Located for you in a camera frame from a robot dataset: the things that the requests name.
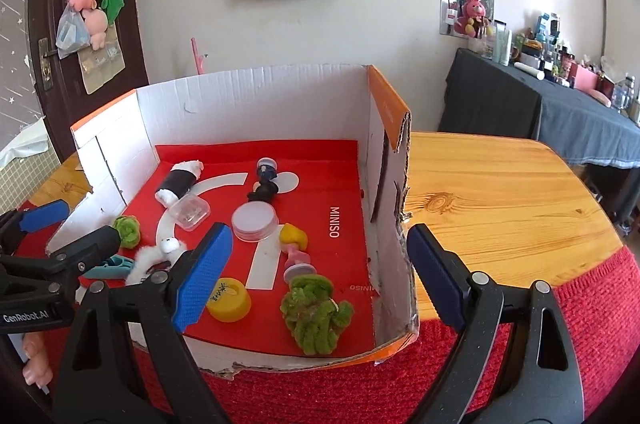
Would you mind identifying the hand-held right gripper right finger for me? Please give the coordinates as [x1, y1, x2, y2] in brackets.
[406, 224, 586, 424]

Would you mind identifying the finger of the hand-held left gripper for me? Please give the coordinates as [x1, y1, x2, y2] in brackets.
[0, 199, 71, 255]
[0, 224, 122, 305]

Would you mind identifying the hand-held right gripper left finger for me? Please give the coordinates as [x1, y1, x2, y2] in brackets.
[52, 222, 234, 424]

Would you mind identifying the teal hair claw clip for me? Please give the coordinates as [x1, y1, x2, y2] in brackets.
[80, 254, 137, 281]

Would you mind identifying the small green plush scrunchie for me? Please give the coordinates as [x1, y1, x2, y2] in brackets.
[112, 215, 142, 249]

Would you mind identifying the yellow bottle cap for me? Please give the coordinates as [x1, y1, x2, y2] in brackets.
[206, 278, 252, 323]

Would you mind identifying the white fluffy bow hair clip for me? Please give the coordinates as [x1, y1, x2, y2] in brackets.
[125, 236, 188, 287]

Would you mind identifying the small clear plastic box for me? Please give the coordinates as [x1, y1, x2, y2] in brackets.
[170, 194, 211, 232]

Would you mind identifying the round white lidded container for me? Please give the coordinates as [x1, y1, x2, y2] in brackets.
[231, 201, 281, 242]

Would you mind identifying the yellow haired pink doll figurine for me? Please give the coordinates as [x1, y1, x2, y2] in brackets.
[279, 224, 312, 282]

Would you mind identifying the black and white plush roll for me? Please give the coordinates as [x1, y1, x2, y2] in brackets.
[155, 160, 205, 207]

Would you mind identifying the black mouse figurine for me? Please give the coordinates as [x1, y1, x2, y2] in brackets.
[246, 180, 280, 203]

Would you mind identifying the large green plush scrunchie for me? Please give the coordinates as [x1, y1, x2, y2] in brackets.
[280, 274, 355, 357]

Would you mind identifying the small blue figurine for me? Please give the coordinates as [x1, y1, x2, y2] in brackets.
[255, 158, 278, 182]

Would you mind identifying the orange cardboard box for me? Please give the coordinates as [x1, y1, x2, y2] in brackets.
[45, 64, 421, 372]

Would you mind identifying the person's left hand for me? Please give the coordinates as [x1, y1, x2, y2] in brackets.
[20, 334, 53, 390]

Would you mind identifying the white plastic sheet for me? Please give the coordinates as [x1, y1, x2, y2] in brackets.
[0, 124, 51, 167]

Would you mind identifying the dark brown door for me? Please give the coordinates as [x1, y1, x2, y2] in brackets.
[25, 0, 151, 165]

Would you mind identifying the beige hanging organizer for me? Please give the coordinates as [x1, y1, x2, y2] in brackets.
[77, 24, 126, 94]

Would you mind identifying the red knitted blanket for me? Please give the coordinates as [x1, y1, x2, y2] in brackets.
[10, 199, 640, 424]

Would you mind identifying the clear plastic bag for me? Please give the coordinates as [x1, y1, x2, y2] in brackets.
[55, 8, 93, 60]

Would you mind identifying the dark cloth covered side table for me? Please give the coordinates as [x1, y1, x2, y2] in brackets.
[437, 48, 640, 225]

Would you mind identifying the pink stick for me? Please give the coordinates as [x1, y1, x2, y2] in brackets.
[190, 37, 208, 75]

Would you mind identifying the green plush toy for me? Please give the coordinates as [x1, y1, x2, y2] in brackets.
[100, 0, 126, 24]

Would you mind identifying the white tube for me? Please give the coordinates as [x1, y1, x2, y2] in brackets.
[512, 62, 546, 80]

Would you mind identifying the pink box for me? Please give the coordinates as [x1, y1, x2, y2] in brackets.
[570, 62, 601, 92]

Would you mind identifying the cluster of cosmetic bottles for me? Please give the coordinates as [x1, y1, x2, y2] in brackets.
[480, 11, 640, 125]

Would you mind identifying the pink rabbit plush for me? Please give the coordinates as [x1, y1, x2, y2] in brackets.
[452, 0, 488, 38]

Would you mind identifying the white cabinet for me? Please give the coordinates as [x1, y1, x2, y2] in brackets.
[597, 0, 640, 69]

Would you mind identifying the brass door handle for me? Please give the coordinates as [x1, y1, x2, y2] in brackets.
[37, 38, 53, 92]

